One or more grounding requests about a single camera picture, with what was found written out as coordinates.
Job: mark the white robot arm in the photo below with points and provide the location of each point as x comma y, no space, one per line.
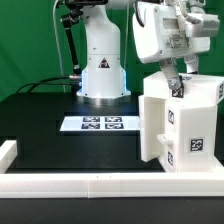
103,79

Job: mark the white cabinet body box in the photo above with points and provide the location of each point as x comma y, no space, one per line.
196,137

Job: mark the white marker sheet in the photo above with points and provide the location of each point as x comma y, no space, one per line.
100,123

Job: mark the small white cabinet top box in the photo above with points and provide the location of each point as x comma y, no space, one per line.
197,89

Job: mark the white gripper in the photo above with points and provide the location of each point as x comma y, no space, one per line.
161,32

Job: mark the white U-shaped fence frame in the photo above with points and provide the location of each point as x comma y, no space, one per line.
100,185

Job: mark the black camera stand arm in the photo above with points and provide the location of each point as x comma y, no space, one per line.
73,17

